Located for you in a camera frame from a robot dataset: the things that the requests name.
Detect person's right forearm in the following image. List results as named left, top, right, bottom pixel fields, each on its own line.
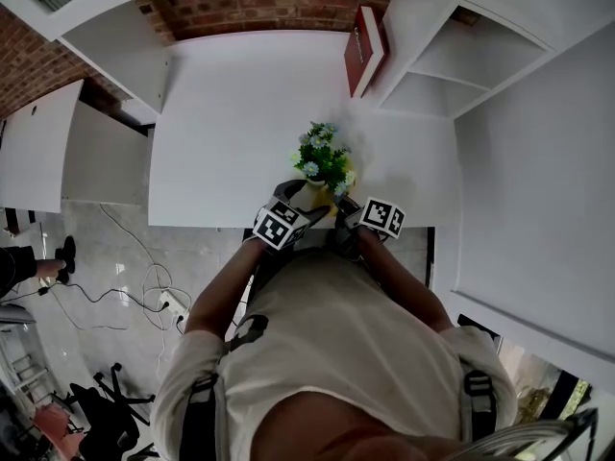
left=357, top=228, right=455, bottom=330

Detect white power strip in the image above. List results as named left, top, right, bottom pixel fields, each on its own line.
left=157, top=289, right=191, bottom=324

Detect black cable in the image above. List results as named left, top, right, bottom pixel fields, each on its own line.
left=37, top=276, right=169, bottom=314

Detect white shelf unit with cabinet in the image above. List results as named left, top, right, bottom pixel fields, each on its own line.
left=0, top=0, right=186, bottom=114

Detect dark framed window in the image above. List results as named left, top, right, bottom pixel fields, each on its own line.
left=497, top=336, right=595, bottom=425

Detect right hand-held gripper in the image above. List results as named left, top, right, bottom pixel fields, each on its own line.
left=333, top=194, right=407, bottom=258

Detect artificial flower plant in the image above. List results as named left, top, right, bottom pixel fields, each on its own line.
left=289, top=121, right=357, bottom=201

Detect red book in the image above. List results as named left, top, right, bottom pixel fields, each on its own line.
left=343, top=5, right=390, bottom=99

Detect white cable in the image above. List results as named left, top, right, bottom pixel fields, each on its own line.
left=98, top=203, right=193, bottom=383

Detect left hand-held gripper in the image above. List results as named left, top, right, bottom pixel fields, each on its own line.
left=242, top=179, right=332, bottom=254

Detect person's left forearm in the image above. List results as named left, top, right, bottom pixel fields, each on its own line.
left=184, top=237, right=268, bottom=338

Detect grey black shoulder strap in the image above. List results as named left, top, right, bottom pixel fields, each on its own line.
left=180, top=375, right=220, bottom=461
left=461, top=370, right=499, bottom=444

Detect black office chair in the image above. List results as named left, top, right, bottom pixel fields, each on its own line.
left=66, top=362, right=158, bottom=461

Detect white side cabinet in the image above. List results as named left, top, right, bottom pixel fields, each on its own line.
left=0, top=78, right=155, bottom=214

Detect person's eyeglasses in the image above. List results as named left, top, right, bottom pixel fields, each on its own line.
left=446, top=406, right=602, bottom=461

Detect person's torso white shirt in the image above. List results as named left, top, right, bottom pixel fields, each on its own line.
left=149, top=247, right=520, bottom=461

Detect yellow cloth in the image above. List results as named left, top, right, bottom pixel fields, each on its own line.
left=309, top=156, right=360, bottom=218

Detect white open shelf unit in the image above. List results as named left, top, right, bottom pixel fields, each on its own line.
left=364, top=0, right=615, bottom=120

